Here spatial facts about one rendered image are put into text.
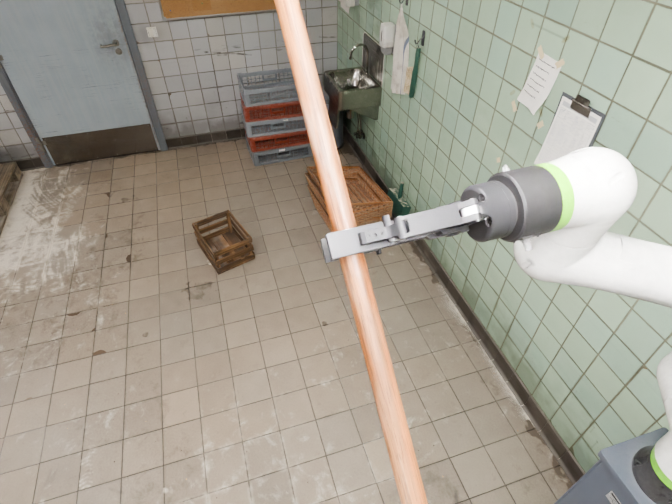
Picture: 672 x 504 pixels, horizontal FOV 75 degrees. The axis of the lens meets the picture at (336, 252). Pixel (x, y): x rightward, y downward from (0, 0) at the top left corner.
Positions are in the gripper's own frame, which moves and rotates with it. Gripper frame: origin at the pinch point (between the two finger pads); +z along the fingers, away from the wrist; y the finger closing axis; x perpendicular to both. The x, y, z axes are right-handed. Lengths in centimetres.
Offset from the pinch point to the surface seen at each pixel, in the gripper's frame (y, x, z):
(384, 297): 240, -20, -78
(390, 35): 218, 155, -123
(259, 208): 322, 76, -15
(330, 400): 200, -66, -19
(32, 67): 335, 235, 140
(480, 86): 143, 77, -126
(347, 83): 296, 163, -112
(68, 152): 396, 183, 144
